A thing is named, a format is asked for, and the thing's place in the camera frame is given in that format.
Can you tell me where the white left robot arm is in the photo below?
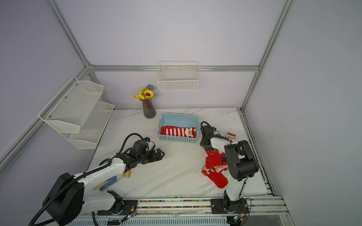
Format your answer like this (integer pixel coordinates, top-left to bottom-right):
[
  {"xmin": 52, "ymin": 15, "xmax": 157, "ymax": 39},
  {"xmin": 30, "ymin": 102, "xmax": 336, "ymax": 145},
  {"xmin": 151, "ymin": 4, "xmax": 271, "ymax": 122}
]
[{"xmin": 29, "ymin": 134, "xmax": 165, "ymax": 226}]

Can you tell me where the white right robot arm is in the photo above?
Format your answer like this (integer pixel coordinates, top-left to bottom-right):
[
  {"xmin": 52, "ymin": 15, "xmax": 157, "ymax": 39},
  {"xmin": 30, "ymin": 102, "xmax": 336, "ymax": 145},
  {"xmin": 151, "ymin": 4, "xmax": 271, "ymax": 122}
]
[{"xmin": 200, "ymin": 121, "xmax": 259, "ymax": 214}]

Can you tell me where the aluminium front rail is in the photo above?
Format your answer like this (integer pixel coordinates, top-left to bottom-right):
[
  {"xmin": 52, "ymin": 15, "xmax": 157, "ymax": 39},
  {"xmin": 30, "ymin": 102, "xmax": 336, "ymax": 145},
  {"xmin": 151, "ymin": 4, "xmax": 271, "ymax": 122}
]
[{"xmin": 70, "ymin": 195, "xmax": 294, "ymax": 226}]

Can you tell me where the white mesh lower shelf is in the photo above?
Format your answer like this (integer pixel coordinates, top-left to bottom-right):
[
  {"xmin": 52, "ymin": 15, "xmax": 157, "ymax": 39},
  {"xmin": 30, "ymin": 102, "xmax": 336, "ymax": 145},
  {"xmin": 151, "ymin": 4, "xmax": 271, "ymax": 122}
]
[{"xmin": 68, "ymin": 101, "xmax": 114, "ymax": 149}]

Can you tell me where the yellow sunflower bouquet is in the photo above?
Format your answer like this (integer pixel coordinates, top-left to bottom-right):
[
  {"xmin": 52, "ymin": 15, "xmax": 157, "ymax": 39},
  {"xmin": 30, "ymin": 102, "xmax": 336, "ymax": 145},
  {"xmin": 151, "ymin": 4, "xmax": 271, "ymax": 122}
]
[{"xmin": 134, "ymin": 84, "xmax": 156, "ymax": 101}]

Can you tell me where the yellow blue sock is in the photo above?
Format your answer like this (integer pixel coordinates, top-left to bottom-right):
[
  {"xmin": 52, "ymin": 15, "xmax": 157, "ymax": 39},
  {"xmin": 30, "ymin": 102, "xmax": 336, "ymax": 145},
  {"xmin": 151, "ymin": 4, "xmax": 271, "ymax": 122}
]
[{"xmin": 94, "ymin": 170, "xmax": 132, "ymax": 191}]

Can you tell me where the light blue plastic basket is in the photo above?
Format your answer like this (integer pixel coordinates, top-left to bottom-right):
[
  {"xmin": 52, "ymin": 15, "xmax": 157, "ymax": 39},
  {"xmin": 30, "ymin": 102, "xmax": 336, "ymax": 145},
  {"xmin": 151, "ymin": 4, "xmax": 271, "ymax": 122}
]
[{"xmin": 156, "ymin": 113, "xmax": 199, "ymax": 143}]

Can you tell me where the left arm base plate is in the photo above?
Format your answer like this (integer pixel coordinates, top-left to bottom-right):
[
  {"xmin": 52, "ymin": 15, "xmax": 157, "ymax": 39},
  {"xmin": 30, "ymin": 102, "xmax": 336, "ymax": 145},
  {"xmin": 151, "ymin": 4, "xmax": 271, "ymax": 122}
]
[{"xmin": 97, "ymin": 190, "xmax": 138, "ymax": 216}]

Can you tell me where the white mesh shelf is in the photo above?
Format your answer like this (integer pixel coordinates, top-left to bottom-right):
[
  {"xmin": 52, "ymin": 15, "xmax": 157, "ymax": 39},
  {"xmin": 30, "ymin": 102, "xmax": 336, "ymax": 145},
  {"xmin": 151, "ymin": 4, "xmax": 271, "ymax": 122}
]
[
  {"xmin": 38, "ymin": 77, "xmax": 104, "ymax": 133},
  {"xmin": 68, "ymin": 101, "xmax": 114, "ymax": 149}
]

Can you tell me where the red snowflake sock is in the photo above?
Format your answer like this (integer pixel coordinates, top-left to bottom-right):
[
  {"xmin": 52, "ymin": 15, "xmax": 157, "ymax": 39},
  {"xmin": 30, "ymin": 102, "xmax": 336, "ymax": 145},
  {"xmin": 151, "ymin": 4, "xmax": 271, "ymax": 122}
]
[{"xmin": 205, "ymin": 148, "xmax": 227, "ymax": 170}]

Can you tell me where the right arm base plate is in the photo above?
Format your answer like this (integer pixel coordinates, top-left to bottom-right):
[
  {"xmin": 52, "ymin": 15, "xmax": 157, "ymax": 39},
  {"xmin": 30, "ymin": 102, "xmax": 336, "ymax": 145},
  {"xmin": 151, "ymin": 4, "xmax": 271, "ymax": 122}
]
[{"xmin": 210, "ymin": 196, "xmax": 249, "ymax": 214}]

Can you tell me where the dark glass vase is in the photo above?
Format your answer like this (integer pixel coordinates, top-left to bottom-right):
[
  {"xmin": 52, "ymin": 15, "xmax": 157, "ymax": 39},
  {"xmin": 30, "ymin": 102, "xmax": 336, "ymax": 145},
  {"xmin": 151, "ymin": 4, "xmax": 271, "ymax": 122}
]
[{"xmin": 142, "ymin": 99, "xmax": 156, "ymax": 119}]

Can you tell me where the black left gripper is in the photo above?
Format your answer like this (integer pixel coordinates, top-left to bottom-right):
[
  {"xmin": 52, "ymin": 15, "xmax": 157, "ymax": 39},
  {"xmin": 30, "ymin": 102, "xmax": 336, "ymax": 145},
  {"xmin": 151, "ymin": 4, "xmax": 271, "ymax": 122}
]
[{"xmin": 138, "ymin": 148, "xmax": 165, "ymax": 165}]

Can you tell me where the red santa face sock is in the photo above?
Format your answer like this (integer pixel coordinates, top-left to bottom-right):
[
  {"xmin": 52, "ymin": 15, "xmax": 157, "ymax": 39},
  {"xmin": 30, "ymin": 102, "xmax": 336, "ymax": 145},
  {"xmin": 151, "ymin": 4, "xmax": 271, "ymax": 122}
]
[{"xmin": 226, "ymin": 132, "xmax": 237, "ymax": 141}]

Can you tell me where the white wire wall basket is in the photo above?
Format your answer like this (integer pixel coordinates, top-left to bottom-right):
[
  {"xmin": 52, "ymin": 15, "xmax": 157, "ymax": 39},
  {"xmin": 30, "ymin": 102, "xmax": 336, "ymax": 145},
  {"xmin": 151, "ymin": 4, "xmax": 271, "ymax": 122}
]
[{"xmin": 157, "ymin": 61, "xmax": 199, "ymax": 91}]

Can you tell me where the white mesh upper shelf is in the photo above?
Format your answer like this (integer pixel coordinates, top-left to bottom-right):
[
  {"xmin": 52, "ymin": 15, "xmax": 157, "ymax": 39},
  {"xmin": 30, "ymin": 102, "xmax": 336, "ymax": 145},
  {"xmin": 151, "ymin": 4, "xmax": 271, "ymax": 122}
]
[{"xmin": 38, "ymin": 77, "xmax": 104, "ymax": 133}]

